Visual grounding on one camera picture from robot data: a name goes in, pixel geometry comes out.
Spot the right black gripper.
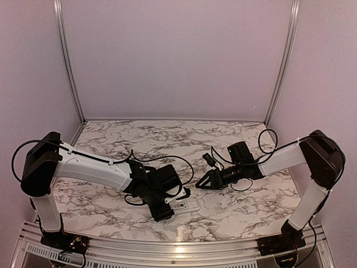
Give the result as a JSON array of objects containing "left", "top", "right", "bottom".
[{"left": 195, "top": 162, "right": 244, "bottom": 190}]

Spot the white remote control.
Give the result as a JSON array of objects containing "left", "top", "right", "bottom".
[{"left": 169, "top": 201, "right": 200, "bottom": 215}]

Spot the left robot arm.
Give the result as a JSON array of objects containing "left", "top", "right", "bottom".
[{"left": 21, "top": 132, "right": 190, "bottom": 248}]

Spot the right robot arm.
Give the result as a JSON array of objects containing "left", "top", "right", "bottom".
[{"left": 195, "top": 130, "right": 346, "bottom": 250}]

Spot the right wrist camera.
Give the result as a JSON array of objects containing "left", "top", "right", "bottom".
[{"left": 202, "top": 153, "right": 216, "bottom": 167}]

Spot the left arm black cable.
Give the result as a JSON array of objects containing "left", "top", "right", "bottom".
[{"left": 11, "top": 139, "right": 195, "bottom": 207}]

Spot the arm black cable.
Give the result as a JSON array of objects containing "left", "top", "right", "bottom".
[
  {"left": 210, "top": 127, "right": 346, "bottom": 192},
  {"left": 11, "top": 139, "right": 195, "bottom": 207}
]

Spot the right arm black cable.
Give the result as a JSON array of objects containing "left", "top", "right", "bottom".
[{"left": 210, "top": 127, "right": 346, "bottom": 192}]

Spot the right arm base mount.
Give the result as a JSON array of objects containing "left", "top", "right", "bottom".
[{"left": 257, "top": 235, "right": 306, "bottom": 256}]

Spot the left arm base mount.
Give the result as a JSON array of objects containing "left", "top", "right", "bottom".
[{"left": 41, "top": 233, "right": 89, "bottom": 254}]

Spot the front aluminium rail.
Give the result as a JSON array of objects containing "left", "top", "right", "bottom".
[{"left": 10, "top": 222, "right": 336, "bottom": 267}]

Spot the right aluminium frame post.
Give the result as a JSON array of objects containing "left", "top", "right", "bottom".
[{"left": 264, "top": 0, "right": 301, "bottom": 126}]

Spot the aluminium frame post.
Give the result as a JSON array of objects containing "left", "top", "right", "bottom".
[
  {"left": 264, "top": 0, "right": 301, "bottom": 126},
  {"left": 53, "top": 0, "right": 86, "bottom": 125}
]

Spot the left aluminium frame post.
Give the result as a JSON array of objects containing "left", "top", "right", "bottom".
[{"left": 53, "top": 0, "right": 86, "bottom": 125}]

